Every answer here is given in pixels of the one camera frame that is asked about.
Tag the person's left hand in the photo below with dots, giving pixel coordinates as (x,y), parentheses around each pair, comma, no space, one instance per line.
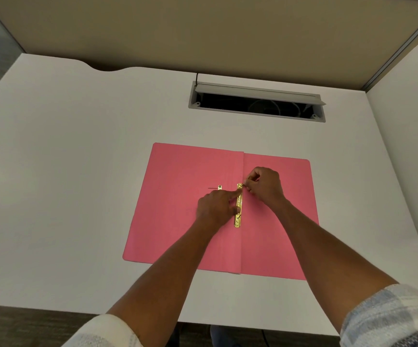
(212,209)

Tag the person's right hand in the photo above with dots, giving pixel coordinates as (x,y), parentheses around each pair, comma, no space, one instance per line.
(268,186)

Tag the person's left thumb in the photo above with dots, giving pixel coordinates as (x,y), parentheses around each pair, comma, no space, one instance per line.
(236,209)

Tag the person's right fingers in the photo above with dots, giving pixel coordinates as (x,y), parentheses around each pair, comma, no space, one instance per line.
(255,178)

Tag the gold metal file fastener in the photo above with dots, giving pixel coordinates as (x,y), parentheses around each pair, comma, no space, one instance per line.
(238,218)

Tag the person's right forearm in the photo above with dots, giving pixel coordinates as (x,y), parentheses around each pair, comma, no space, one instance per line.
(324,260)

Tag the person's left forearm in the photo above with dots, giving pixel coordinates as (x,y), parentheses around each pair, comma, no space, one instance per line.
(165,278)

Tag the small gold fastener slider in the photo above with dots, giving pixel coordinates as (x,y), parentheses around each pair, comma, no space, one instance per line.
(219,187)

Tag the pink paper file folder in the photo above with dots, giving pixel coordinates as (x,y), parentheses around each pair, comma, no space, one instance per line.
(173,205)

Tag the person's dark trouser leg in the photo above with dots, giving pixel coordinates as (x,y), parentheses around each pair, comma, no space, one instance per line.
(223,337)

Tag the beige desk partition panel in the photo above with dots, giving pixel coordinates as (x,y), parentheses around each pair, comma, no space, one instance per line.
(209,32)

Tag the person's plaid left sleeve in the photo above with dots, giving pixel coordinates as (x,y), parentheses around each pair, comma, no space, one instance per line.
(102,332)

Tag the person's plaid sleeve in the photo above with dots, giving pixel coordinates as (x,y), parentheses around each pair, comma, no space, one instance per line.
(393,318)
(102,332)

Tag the person's plaid right sleeve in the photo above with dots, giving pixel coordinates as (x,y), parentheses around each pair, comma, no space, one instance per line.
(393,318)

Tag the aluminium partition frame post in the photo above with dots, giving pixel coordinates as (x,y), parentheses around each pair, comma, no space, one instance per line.
(400,50)

